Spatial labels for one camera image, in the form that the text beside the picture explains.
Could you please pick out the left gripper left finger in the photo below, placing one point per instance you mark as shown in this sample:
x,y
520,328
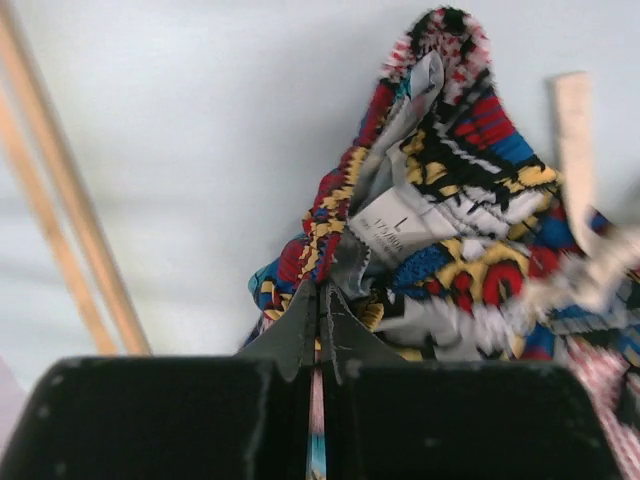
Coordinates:
x,y
245,416

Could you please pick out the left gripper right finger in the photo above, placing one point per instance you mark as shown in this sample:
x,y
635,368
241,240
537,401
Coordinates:
x,y
390,418

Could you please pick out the comic print shorts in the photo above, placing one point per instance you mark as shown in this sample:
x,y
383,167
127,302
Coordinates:
x,y
452,240

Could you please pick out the wooden clothes rack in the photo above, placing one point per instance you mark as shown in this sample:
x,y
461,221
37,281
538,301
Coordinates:
x,y
39,154

